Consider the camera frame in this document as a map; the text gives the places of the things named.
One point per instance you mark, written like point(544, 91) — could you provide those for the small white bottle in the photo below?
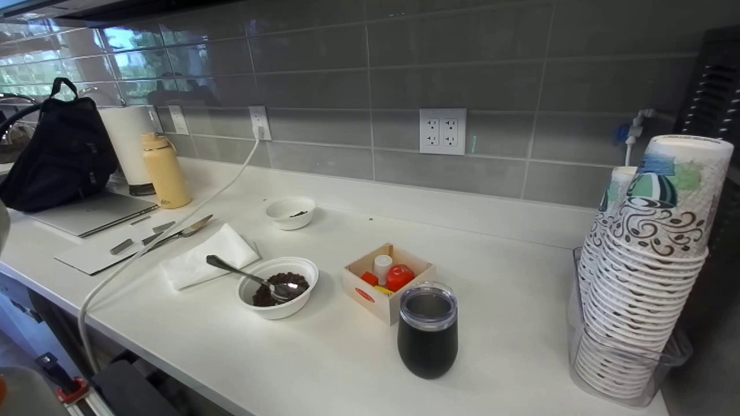
point(382, 268)

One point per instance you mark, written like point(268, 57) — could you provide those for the red round toy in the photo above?
point(401, 277)

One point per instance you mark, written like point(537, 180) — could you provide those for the small empty white bowl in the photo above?
point(289, 223)

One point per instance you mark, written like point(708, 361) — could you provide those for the small wooden box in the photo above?
point(408, 296)

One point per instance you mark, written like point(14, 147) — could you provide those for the dark coffee beans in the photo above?
point(296, 277)

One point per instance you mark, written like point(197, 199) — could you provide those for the metal spoon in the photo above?
point(282, 290)

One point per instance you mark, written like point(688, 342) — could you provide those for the white bowl with coffee beans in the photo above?
point(286, 311)

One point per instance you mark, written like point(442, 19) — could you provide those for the white paper napkin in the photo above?
point(228, 245)

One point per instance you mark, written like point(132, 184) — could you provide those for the black tumbler with metal rim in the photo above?
point(429, 347)

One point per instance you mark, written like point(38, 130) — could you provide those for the long metal table knife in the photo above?
point(175, 235)

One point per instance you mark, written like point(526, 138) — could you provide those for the yellow bottle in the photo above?
point(166, 173)

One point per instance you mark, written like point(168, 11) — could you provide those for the patterned paper cup stack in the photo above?
point(656, 292)
point(615, 188)

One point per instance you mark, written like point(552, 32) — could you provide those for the white paper towel roll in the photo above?
point(129, 141)

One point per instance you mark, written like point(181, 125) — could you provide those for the blue water valve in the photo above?
point(625, 133)

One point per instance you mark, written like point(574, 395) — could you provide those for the white cutting board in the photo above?
point(71, 215)
point(88, 257)

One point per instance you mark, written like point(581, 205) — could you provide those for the black cart base panel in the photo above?
point(136, 393)

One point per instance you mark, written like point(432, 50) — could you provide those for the black backpack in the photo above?
point(60, 163)

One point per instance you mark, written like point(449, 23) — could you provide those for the orange red clip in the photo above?
point(73, 390)

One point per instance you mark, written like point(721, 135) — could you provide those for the stack of paper cups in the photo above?
point(717, 84)

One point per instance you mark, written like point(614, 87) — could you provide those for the grey round base part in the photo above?
point(25, 395)

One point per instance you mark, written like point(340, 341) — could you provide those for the white quad wall outlet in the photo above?
point(442, 130)

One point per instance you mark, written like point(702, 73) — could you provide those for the aluminium frame rail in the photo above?
point(93, 406)

